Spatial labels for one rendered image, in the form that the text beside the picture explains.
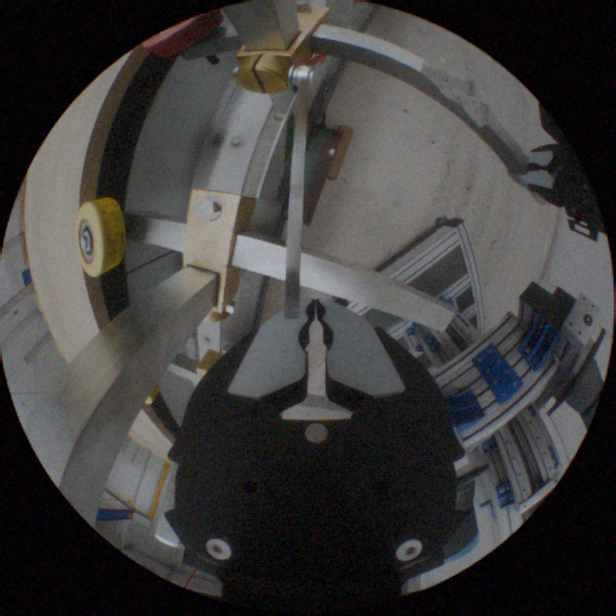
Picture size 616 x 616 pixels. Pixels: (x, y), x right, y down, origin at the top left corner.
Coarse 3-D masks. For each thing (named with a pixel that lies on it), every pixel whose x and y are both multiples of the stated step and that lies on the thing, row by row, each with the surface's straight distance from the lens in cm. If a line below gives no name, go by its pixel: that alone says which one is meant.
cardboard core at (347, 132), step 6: (342, 126) 104; (342, 132) 102; (348, 132) 103; (342, 138) 101; (348, 138) 102; (342, 144) 99; (348, 144) 103; (342, 150) 99; (336, 156) 97; (342, 156) 99; (336, 162) 96; (330, 168) 95; (336, 168) 96; (330, 174) 94; (336, 174) 96
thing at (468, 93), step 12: (432, 72) 23; (444, 72) 24; (456, 72) 25; (444, 84) 23; (456, 84) 25; (468, 84) 25; (456, 96) 23; (468, 96) 25; (480, 96) 27; (468, 108) 24; (480, 108) 25; (480, 120) 25
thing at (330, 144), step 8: (328, 136) 32; (336, 136) 33; (328, 144) 32; (336, 144) 32; (328, 152) 31; (320, 160) 31; (328, 160) 31; (320, 168) 31; (320, 176) 30; (312, 184) 30; (320, 184) 30; (312, 192) 30; (304, 200) 30; (312, 200) 30; (304, 208) 30; (312, 208) 30; (304, 216) 30
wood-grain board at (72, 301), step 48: (144, 48) 34; (96, 96) 33; (48, 144) 58; (96, 144) 28; (48, 192) 47; (96, 192) 29; (48, 240) 48; (48, 288) 63; (96, 288) 31; (144, 432) 94
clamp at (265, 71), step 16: (304, 16) 26; (320, 16) 26; (304, 32) 23; (288, 48) 20; (304, 48) 23; (256, 64) 19; (272, 64) 19; (288, 64) 20; (240, 80) 21; (256, 80) 21; (272, 80) 20
